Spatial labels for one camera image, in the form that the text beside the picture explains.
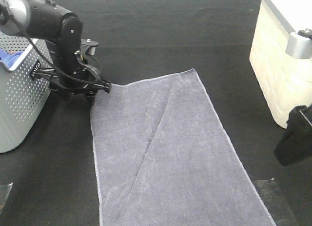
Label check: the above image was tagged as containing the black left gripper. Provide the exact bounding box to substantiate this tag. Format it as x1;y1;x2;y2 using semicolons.
38;39;112;106

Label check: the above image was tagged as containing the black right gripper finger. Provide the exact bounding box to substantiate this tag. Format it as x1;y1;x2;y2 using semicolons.
273;105;312;166

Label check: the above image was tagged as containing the grey-purple towel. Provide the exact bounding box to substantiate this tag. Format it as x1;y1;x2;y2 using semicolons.
90;69;274;226

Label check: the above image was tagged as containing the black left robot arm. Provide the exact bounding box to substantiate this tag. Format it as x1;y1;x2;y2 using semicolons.
0;0;112;105

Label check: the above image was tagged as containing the blue towel in basket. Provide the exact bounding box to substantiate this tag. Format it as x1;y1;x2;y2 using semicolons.
0;49;23;69

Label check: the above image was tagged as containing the right clear tape strip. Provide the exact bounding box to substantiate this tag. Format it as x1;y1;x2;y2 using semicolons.
253;178;299;226

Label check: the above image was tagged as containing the clear tape strip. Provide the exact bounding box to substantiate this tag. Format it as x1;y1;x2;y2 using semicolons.
253;178;299;226
0;183;14;213

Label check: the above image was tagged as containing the white basket with grey rim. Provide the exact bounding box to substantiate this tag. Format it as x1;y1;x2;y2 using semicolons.
250;0;312;128

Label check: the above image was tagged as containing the grey perforated laundry basket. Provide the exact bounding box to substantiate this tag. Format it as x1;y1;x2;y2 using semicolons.
0;34;50;153

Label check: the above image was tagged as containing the black felt table mat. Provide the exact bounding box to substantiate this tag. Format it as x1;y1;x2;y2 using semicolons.
0;0;312;226

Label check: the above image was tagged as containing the left clear tape strip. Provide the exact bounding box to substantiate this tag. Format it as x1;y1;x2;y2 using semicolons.
0;183;14;213

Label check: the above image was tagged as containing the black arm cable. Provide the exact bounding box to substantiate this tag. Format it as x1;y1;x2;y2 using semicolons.
7;6;103;84

